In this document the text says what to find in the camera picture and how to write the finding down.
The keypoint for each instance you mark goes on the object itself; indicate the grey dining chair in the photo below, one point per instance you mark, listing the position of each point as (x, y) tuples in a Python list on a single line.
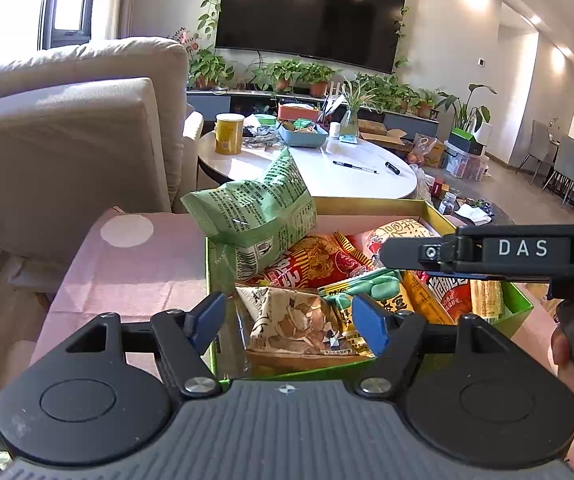
[(539, 147), (567, 165)]

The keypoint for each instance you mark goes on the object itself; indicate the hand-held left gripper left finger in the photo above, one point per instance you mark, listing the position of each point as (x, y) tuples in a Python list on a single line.
[(207, 320)]

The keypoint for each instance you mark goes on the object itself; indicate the large red rice cracker packet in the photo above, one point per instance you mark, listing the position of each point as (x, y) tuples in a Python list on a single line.
[(397, 225)]

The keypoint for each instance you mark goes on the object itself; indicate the glass vase with green plant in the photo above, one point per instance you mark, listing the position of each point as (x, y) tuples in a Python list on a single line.
[(349, 125)]

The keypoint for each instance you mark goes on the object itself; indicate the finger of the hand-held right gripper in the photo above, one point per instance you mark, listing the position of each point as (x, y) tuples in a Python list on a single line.
[(402, 252)]

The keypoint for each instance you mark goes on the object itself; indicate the blue plastic basket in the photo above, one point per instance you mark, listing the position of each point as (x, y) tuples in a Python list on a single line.
[(302, 140)]

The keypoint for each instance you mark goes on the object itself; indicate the yellow canister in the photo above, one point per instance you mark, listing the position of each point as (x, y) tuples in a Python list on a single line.
[(229, 135)]

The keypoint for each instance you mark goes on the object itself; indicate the dark framed window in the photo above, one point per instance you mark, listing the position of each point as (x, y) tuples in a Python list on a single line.
[(49, 10)]

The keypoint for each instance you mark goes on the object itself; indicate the green black box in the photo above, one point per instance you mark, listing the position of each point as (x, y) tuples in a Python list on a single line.
[(462, 142)]

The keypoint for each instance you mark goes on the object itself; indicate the red flower plant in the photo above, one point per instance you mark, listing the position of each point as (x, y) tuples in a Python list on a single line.
[(184, 37)]

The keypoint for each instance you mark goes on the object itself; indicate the white crumpled paper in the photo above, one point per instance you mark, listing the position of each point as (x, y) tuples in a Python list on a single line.
[(472, 212)]

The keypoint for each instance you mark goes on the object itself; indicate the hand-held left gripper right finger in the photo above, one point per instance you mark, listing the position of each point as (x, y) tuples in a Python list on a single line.
[(369, 327)]

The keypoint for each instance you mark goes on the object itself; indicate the orange box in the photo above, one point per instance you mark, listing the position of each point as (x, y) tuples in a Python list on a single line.
[(292, 111)]

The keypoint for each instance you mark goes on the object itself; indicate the red noodle snack packet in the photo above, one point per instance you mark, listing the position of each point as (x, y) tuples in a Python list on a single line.
[(317, 260)]

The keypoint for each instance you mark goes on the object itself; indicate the green pea snack packet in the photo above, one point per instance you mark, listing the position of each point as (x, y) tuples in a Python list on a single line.
[(372, 285)]

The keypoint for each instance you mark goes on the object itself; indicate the black pen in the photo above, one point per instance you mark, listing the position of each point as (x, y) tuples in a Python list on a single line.
[(354, 166)]

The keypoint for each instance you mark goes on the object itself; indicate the beige brown snack packet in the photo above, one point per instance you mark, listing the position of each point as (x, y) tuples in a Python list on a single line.
[(287, 320)]

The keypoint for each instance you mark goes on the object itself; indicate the white oval coffee table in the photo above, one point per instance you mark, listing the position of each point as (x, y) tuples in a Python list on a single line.
[(357, 180)]

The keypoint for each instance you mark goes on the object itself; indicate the pink polka-dot tablecloth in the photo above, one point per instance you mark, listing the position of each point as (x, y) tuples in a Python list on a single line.
[(142, 270)]

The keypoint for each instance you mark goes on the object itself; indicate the small white bottle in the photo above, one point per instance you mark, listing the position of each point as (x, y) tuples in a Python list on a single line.
[(335, 130)]

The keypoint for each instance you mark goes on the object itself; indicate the clear storage box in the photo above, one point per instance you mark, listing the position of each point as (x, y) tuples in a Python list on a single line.
[(462, 167)]

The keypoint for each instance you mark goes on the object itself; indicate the black wall television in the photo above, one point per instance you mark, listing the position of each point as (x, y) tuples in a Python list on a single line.
[(312, 10)]

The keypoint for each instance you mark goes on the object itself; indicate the beige sofa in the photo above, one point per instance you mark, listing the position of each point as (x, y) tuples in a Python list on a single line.
[(67, 135)]

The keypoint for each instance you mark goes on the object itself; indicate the tall large-leaf plant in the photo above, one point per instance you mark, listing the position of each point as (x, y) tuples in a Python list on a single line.
[(467, 110)]

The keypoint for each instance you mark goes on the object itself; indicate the green potted plant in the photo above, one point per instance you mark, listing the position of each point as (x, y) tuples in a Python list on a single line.
[(407, 95), (207, 67), (287, 72)]

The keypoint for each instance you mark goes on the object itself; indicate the green cardboard box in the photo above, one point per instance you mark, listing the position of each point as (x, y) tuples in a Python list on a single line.
[(517, 310)]

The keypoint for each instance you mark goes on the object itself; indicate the grey television cabinet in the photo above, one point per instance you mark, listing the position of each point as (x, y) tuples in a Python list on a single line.
[(207, 102)]

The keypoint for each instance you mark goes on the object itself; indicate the clear plastic bag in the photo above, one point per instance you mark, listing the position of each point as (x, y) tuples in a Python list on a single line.
[(422, 150)]

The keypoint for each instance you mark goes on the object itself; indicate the black marker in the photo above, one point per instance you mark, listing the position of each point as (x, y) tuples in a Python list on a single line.
[(393, 168)]

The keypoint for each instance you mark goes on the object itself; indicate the open cardboard box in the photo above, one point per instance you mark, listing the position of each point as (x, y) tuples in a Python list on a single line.
[(372, 127)]

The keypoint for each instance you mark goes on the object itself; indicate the dark round low table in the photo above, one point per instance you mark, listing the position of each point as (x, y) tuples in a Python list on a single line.
[(499, 212)]

